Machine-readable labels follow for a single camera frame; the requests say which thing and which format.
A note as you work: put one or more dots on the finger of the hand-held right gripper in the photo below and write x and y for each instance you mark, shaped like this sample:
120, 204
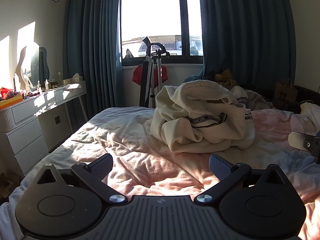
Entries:
297, 140

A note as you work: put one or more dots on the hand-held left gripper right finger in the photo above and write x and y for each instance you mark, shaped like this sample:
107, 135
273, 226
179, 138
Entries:
221, 166

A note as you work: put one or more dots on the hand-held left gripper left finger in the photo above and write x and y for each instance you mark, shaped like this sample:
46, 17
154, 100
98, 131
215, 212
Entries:
101, 166

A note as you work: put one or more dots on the cream sweatshirt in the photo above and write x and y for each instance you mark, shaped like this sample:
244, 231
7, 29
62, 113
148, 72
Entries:
200, 120

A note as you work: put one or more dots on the pale yellow cloth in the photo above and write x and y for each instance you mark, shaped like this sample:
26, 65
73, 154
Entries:
310, 110

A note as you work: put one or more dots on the pink white bed blanket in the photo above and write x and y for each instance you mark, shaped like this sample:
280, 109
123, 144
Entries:
140, 142

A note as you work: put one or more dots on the dark sofa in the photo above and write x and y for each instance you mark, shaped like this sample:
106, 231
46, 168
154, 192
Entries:
303, 93

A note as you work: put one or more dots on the brown paper bag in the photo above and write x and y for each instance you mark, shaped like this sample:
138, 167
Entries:
285, 91

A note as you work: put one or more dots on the white printed cloth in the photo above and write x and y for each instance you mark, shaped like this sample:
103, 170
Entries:
246, 98

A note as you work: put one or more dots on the white drawer cabinet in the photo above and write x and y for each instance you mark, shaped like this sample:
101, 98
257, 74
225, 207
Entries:
25, 145

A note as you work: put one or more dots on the white vanity table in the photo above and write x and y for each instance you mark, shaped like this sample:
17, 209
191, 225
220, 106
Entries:
50, 100

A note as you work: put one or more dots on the mustard cloth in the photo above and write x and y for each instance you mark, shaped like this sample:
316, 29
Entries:
226, 77

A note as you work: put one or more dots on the tissue box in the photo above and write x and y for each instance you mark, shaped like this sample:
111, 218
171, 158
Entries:
76, 78

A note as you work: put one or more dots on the red bag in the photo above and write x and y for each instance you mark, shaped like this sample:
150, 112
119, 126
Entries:
136, 76

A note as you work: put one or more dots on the cardboard boxes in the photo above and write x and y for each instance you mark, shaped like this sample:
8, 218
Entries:
6, 185

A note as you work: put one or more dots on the garment steamer stand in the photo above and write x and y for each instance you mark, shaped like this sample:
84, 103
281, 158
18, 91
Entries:
151, 75

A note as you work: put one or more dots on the orange box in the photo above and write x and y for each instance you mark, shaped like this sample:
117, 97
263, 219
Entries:
10, 102

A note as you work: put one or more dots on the clear plastic bottle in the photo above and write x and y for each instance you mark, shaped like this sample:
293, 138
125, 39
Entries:
16, 82

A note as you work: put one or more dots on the wavy vanity mirror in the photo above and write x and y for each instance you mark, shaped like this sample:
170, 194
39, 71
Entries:
32, 62

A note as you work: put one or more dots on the black framed window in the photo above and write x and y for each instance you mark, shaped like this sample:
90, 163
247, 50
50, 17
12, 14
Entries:
160, 22

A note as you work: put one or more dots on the black wall socket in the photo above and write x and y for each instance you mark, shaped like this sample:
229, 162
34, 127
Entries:
57, 120

